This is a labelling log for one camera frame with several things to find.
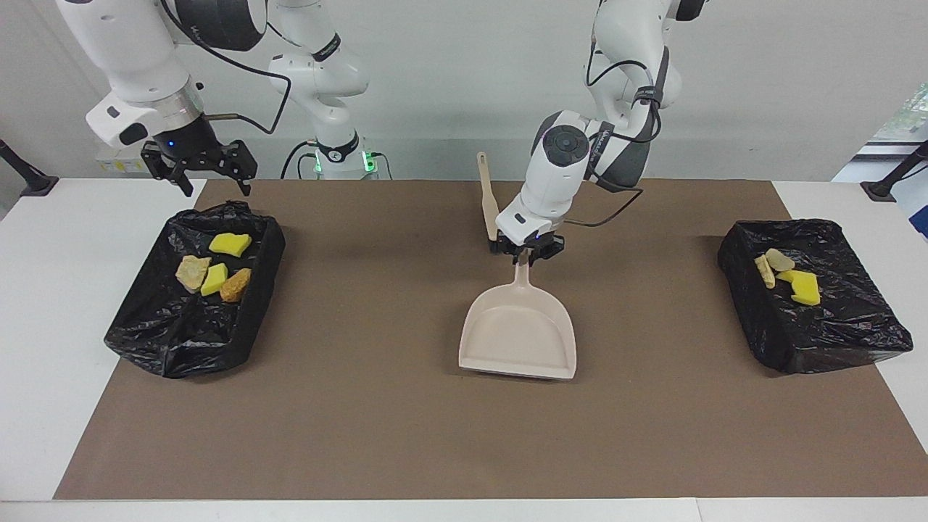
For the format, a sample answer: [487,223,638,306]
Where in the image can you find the large yellow sponge piece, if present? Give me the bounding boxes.
[209,232,253,257]

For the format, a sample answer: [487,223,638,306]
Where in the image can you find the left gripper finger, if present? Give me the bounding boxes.
[489,238,524,267]
[529,236,567,268]

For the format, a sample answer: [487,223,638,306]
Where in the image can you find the black base power cable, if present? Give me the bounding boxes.
[281,140,320,180]

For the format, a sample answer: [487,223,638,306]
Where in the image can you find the brown paper table mat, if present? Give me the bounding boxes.
[53,179,928,501]

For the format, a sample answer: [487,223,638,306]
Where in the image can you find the beige rock-like foam chunk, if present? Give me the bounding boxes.
[175,255,212,294]

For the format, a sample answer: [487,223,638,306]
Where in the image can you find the black camera stand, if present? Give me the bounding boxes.
[0,138,60,197]
[861,140,928,203]

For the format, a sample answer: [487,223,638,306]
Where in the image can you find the green and yellow sponge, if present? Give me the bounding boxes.
[776,270,821,307]

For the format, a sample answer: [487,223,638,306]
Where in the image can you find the white wall socket box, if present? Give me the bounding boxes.
[95,141,149,175]

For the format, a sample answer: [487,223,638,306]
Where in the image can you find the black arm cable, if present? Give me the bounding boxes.
[159,0,293,136]
[562,40,665,228]

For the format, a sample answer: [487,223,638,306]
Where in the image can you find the beige hand brush black bristles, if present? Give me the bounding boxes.
[476,152,502,244]

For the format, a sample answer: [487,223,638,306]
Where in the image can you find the brown oval textured sponge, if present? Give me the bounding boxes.
[220,268,252,303]

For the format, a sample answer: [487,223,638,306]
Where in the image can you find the blue plastic object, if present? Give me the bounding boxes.
[899,178,928,240]

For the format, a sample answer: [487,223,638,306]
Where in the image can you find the bin with black bag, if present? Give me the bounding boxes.
[718,218,914,376]
[104,201,286,380]

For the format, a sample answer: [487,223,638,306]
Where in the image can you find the window with green foliage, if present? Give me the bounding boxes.
[874,87,928,142]

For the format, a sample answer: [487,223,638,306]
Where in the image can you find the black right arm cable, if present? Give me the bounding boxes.
[159,0,293,136]

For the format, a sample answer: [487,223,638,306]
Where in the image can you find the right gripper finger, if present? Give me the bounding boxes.
[205,140,259,197]
[141,143,195,198]

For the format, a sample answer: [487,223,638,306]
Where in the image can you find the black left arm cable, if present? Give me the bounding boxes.
[562,40,665,228]

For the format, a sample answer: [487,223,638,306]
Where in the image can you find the small yellow sponge wedge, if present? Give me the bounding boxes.
[200,262,228,297]

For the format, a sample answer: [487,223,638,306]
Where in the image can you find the beige plastic dustpan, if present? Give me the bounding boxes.
[458,260,578,381]

